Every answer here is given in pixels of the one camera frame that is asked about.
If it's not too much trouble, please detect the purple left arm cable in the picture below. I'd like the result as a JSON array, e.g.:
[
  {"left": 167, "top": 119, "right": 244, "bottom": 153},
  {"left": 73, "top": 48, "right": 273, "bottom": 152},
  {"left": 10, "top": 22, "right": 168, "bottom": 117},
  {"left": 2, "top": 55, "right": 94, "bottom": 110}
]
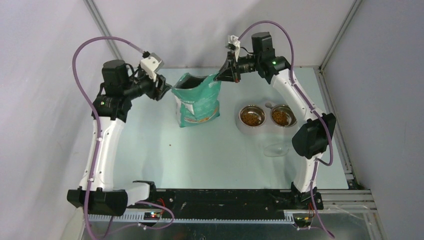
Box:
[{"left": 71, "top": 36, "right": 175, "bottom": 240}]

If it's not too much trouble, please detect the brown kibble in far bowl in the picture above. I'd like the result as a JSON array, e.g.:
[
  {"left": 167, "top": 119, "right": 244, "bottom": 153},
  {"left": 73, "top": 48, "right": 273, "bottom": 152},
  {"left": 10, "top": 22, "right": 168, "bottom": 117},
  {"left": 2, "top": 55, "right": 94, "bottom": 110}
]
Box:
[{"left": 271, "top": 111, "right": 290, "bottom": 127}]

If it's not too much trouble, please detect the green pet food bag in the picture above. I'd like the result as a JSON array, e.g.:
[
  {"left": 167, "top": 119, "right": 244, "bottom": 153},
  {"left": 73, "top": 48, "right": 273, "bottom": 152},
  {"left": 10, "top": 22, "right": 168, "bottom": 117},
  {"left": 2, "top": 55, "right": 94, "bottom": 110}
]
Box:
[{"left": 171, "top": 72, "right": 221, "bottom": 128}]

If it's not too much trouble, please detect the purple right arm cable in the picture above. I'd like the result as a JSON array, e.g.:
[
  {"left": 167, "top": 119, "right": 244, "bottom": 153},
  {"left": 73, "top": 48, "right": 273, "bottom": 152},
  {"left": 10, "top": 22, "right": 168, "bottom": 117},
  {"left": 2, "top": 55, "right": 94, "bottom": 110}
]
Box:
[{"left": 237, "top": 20, "right": 335, "bottom": 239}]

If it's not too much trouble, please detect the brown kibble in near bowl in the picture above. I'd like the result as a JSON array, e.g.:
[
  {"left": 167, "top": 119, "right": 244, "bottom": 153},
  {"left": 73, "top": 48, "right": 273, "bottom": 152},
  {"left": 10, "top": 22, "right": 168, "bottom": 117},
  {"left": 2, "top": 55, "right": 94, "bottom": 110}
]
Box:
[{"left": 240, "top": 112, "right": 263, "bottom": 127}]

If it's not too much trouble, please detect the aluminium frame rail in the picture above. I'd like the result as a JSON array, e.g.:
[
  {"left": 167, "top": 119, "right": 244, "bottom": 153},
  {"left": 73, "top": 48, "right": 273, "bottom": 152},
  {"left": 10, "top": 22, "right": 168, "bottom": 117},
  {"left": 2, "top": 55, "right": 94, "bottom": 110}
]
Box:
[{"left": 82, "top": 0, "right": 128, "bottom": 74}]

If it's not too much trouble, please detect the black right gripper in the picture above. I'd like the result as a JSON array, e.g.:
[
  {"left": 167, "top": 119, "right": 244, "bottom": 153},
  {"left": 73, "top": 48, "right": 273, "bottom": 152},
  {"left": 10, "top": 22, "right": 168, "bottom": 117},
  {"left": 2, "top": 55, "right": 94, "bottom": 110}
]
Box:
[{"left": 214, "top": 49, "right": 261, "bottom": 84}]

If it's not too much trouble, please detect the grey slotted cable duct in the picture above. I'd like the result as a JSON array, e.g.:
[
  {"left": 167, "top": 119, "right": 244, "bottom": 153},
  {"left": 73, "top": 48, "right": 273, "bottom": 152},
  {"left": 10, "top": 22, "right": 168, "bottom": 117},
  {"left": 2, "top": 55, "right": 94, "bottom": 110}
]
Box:
[{"left": 86, "top": 211, "right": 296, "bottom": 224}]

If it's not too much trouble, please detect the clear plastic scoop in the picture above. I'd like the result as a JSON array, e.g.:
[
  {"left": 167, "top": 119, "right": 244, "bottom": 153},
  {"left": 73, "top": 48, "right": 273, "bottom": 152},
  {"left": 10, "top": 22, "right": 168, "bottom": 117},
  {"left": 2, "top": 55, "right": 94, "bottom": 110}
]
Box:
[{"left": 263, "top": 141, "right": 290, "bottom": 158}]

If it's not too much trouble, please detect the brown kibble in bowl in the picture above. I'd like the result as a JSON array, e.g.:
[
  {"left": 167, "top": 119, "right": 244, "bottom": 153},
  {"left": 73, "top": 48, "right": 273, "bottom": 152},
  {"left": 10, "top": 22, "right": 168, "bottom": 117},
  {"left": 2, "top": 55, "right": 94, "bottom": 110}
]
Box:
[
  {"left": 240, "top": 112, "right": 263, "bottom": 127},
  {"left": 271, "top": 111, "right": 290, "bottom": 127}
]

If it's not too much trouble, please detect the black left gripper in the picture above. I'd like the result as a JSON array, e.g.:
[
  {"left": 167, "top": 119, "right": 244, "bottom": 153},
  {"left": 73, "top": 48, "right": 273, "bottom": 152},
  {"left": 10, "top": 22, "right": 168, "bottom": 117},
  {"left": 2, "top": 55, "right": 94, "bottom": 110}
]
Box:
[{"left": 122, "top": 60, "right": 172, "bottom": 102}]

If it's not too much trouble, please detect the steel bowl far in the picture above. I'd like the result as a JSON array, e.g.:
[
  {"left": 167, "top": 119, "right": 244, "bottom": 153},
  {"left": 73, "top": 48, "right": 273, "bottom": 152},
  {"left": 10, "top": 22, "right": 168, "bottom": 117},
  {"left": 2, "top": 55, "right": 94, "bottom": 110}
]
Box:
[{"left": 270, "top": 104, "right": 297, "bottom": 128}]

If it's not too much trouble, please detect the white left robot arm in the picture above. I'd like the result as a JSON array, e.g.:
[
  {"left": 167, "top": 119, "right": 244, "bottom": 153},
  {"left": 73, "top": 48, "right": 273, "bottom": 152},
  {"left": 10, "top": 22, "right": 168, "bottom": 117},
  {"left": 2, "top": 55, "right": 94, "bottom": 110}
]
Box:
[{"left": 66, "top": 56, "right": 171, "bottom": 217}]

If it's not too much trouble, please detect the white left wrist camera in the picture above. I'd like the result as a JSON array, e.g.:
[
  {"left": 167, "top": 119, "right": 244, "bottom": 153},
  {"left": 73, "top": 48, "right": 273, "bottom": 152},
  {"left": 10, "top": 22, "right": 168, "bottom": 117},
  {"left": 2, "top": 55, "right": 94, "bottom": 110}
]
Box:
[{"left": 139, "top": 51, "right": 164, "bottom": 82}]

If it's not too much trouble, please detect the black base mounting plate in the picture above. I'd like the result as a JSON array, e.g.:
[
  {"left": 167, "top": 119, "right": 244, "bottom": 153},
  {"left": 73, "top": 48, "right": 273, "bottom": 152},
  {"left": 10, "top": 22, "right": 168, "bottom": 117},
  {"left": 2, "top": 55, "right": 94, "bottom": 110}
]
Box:
[{"left": 147, "top": 188, "right": 324, "bottom": 220}]

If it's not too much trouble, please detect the steel bowl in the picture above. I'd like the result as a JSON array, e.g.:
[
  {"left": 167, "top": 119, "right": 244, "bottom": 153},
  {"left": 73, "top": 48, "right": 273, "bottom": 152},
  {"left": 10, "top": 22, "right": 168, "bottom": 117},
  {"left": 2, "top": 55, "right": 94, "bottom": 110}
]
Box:
[
  {"left": 270, "top": 104, "right": 297, "bottom": 128},
  {"left": 238, "top": 104, "right": 266, "bottom": 128}
]

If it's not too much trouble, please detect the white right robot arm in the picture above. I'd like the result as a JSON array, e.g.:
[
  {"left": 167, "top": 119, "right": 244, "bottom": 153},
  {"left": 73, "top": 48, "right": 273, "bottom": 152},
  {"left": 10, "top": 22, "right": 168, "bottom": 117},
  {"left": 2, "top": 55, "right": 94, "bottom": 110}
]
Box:
[{"left": 214, "top": 32, "right": 337, "bottom": 211}]

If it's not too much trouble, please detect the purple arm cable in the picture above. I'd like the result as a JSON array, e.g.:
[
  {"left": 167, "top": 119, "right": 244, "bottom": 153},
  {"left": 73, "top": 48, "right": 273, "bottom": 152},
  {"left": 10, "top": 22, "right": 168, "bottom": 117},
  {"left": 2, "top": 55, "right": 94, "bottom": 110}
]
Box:
[
  {"left": 71, "top": 36, "right": 175, "bottom": 240},
  {"left": 237, "top": 20, "right": 335, "bottom": 239}
]

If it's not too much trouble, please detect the steel bowl near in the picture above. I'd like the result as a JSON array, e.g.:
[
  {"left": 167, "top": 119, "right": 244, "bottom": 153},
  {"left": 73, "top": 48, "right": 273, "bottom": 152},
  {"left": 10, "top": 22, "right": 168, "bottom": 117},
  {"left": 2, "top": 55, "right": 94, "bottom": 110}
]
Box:
[{"left": 238, "top": 104, "right": 266, "bottom": 128}]

